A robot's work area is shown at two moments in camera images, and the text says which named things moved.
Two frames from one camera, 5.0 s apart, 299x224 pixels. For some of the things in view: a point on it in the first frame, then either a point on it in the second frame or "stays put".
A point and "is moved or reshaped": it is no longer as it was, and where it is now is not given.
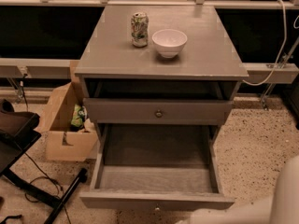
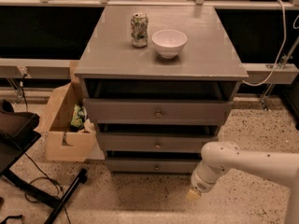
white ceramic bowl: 169,42 stays put
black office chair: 18,132 stays put
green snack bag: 78,117 stays put
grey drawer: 157,167 is moved or reshaped
